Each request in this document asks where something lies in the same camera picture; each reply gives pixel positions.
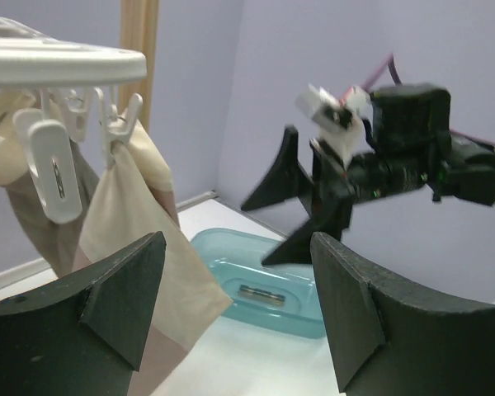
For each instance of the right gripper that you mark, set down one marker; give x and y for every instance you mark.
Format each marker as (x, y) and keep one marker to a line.
(409, 137)

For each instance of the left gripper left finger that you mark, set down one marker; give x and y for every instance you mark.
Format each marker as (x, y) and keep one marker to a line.
(83, 334)

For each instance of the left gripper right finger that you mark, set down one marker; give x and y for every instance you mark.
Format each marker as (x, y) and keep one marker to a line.
(389, 335)

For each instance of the pink mauve underwear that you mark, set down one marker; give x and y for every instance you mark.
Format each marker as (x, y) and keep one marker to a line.
(165, 297)

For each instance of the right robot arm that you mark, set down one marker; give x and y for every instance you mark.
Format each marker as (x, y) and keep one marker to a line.
(467, 171)

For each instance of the white plastic clip hanger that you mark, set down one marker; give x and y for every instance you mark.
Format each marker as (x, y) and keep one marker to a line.
(65, 78)

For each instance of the teal plastic basin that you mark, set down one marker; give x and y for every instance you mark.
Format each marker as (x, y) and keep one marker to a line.
(282, 298)

